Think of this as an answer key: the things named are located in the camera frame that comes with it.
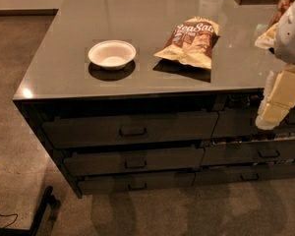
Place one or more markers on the white paper bowl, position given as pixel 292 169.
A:
pixel 112 54

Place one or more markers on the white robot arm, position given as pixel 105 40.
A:
pixel 284 42

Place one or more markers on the sea salt chip bag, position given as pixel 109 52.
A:
pixel 191 43

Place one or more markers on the dark counter cabinet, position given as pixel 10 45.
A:
pixel 62 83

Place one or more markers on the glass jar of nuts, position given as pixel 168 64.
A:
pixel 281 7

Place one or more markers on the dark drawer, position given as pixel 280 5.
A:
pixel 237 122
pixel 136 182
pixel 129 129
pixel 249 152
pixel 134 161
pixel 244 174

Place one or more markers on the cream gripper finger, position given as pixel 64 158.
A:
pixel 279 98
pixel 266 40

